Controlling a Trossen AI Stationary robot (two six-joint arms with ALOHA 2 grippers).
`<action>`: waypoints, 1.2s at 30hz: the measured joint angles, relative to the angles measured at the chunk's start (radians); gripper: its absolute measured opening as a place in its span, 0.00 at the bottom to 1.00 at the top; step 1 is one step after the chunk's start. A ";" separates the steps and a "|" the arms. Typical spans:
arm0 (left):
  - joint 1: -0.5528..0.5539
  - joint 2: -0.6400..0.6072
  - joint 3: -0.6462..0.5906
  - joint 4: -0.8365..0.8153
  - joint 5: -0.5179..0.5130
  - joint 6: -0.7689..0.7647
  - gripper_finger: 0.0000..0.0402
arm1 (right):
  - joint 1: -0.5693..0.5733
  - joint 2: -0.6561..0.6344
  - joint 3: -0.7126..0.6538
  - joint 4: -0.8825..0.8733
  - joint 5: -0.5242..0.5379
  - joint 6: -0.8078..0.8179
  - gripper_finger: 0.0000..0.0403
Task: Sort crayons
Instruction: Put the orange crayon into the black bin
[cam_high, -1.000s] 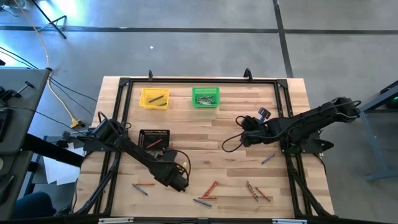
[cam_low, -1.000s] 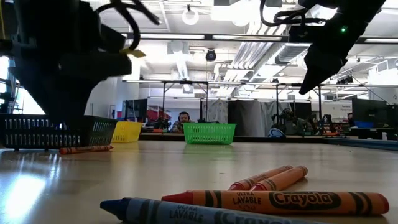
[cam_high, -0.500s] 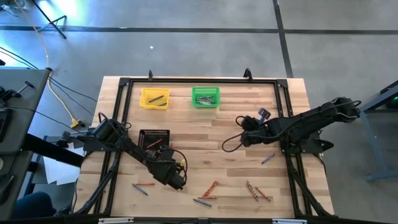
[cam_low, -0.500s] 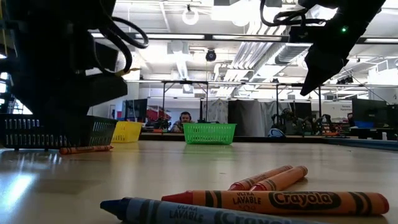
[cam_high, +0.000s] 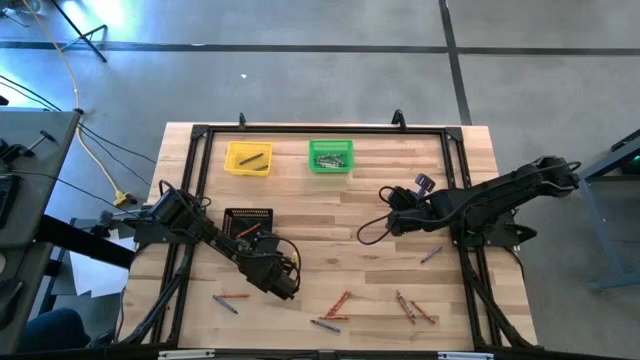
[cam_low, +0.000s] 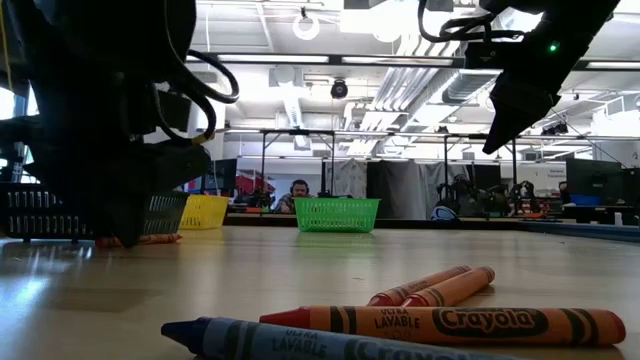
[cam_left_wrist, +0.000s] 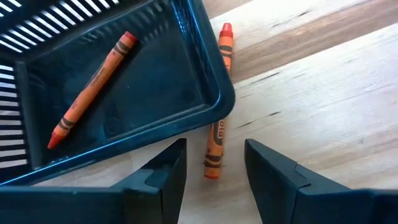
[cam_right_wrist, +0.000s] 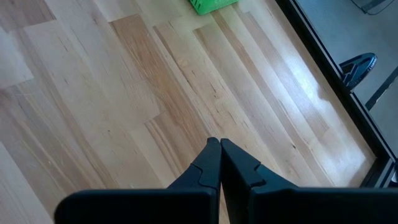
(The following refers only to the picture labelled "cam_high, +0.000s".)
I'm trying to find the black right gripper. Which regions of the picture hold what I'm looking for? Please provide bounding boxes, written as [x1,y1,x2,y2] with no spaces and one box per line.
[385,173,437,237]

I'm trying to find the black plastic basket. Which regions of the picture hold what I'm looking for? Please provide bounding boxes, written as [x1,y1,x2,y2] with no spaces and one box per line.
[221,207,275,242]

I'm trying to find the green plastic basket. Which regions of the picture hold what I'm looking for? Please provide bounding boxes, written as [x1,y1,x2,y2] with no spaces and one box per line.
[308,139,356,175]

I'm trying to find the white label strip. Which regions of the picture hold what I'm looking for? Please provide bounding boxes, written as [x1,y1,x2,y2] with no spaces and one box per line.
[158,349,216,360]
[438,351,495,360]

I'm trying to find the yellow plastic basket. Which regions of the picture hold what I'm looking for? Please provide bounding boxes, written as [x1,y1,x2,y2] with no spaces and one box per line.
[223,141,275,178]

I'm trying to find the white paper sheet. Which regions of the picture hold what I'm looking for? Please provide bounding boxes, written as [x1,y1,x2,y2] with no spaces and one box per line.
[67,249,131,299]

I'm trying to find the grey metal table stand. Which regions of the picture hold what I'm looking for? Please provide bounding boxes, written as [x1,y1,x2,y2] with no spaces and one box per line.
[559,128,640,292]

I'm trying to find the black desk beam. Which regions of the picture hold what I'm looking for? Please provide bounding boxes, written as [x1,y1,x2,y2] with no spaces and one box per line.
[35,213,137,270]

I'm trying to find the person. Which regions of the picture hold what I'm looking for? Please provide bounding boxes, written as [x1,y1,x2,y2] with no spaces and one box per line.
[22,308,89,354]

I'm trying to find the black device with green light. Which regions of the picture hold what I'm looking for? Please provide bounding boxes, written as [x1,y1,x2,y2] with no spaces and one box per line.
[619,152,640,176]

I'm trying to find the grey side desk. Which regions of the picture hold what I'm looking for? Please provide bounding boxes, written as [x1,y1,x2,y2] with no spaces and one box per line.
[0,108,83,354]

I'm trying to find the black floor stand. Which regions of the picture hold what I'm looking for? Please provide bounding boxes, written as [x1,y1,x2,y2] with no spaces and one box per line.
[48,0,110,64]

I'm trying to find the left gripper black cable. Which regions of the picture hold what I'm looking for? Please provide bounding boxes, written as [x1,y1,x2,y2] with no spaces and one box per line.
[267,234,303,294]

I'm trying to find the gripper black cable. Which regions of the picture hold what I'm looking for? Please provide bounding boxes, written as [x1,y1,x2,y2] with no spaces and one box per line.
[356,185,401,246]
[267,234,303,294]

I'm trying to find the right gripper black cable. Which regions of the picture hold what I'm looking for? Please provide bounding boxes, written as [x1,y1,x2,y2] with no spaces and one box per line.
[356,185,401,246]

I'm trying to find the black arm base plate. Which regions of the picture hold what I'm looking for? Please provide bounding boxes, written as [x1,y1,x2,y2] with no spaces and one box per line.
[133,207,207,245]
[447,206,538,250]

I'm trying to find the black table frame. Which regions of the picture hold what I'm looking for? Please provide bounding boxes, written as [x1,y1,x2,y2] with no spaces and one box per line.
[119,123,536,351]

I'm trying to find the black floor cable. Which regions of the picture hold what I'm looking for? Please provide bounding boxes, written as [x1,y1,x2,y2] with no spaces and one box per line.
[79,124,157,165]

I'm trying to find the yellow floor cable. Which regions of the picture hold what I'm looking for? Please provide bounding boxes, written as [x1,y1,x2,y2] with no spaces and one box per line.
[19,0,132,208]

